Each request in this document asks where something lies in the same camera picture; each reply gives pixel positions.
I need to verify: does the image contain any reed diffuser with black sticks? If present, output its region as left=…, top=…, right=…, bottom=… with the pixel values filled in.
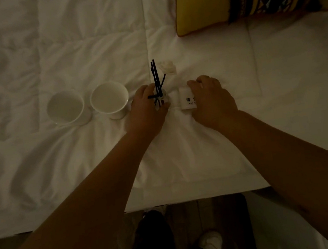
left=143, top=56, right=182, bottom=111

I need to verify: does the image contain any person's left forearm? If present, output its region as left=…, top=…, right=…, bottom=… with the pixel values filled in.
left=0, top=129, right=165, bottom=249

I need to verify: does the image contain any person's left leg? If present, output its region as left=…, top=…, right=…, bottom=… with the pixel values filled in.
left=123, top=208, right=177, bottom=249

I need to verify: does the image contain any white cup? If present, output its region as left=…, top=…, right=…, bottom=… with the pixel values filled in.
left=44, top=86, right=94, bottom=130
left=88, top=79, right=133, bottom=123

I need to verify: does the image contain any person's left white shoe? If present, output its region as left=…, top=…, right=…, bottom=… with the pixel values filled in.
left=143, top=205, right=168, bottom=218

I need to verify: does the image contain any person's left hand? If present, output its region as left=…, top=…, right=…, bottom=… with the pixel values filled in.
left=120, top=81, right=175, bottom=143

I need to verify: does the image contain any person's right forearm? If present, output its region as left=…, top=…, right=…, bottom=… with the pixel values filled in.
left=218, top=100, right=328, bottom=249

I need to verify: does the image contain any person's right hand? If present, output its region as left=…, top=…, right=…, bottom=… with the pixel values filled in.
left=186, top=71, right=241, bottom=135

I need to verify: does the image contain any small white sign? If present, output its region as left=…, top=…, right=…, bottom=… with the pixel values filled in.
left=177, top=85, right=198, bottom=111

